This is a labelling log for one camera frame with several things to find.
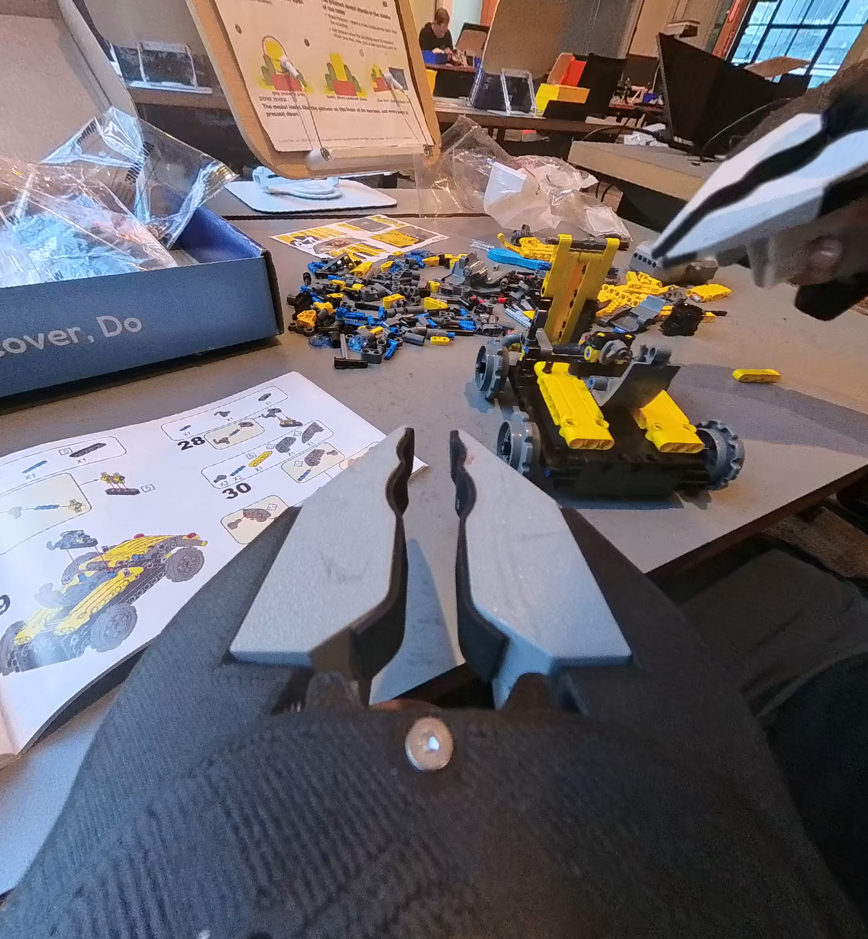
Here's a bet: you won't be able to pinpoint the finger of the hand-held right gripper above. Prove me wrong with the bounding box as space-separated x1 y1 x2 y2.
657 125 868 268
650 112 846 255

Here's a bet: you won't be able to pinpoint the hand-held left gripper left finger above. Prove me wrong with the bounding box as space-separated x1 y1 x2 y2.
228 427 416 701

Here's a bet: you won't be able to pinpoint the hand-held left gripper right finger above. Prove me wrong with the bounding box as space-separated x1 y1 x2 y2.
448 429 634 709

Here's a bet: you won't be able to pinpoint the yellow toy vehicle assembly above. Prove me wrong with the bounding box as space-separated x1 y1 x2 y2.
474 235 746 500

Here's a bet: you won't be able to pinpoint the grey desk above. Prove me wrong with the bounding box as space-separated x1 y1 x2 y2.
0 213 868 911

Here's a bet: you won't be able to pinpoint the person's right hand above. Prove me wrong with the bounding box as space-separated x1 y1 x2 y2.
801 213 868 272

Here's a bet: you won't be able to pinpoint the window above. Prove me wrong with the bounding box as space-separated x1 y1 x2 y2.
727 0 868 70

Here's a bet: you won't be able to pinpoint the yellow edged table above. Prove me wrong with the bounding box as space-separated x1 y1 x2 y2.
567 139 735 228

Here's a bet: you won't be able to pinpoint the grey battery box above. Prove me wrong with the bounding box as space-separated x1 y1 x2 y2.
630 241 721 286

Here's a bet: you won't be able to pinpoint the pile of yellow building pieces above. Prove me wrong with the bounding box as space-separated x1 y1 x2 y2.
496 231 732 324

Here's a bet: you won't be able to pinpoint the long brown table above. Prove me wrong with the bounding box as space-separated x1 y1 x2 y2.
434 95 669 144

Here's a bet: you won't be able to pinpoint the person's leg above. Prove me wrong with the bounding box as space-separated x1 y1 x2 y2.
683 543 868 705

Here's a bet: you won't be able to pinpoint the white paper booklet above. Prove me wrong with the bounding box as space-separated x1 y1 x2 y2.
0 370 429 789

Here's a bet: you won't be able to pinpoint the clear acrylic stand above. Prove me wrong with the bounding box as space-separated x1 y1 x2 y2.
470 66 537 114

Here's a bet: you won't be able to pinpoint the pile of mixed small pieces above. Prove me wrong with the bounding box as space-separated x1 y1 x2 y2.
286 249 545 371

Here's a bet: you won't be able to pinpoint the dark blue cardboard kit box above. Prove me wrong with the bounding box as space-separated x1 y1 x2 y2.
0 0 284 408

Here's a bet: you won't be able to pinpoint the white flat device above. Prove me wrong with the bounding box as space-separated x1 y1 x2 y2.
224 165 398 215

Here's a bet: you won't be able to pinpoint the pale wooden sign stand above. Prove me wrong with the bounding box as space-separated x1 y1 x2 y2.
184 0 442 180

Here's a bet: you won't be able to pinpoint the printed notice sheet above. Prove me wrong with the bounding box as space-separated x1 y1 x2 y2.
210 0 435 155

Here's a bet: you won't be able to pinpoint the crumpled clear plastic bags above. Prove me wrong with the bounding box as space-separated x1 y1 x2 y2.
0 106 237 291

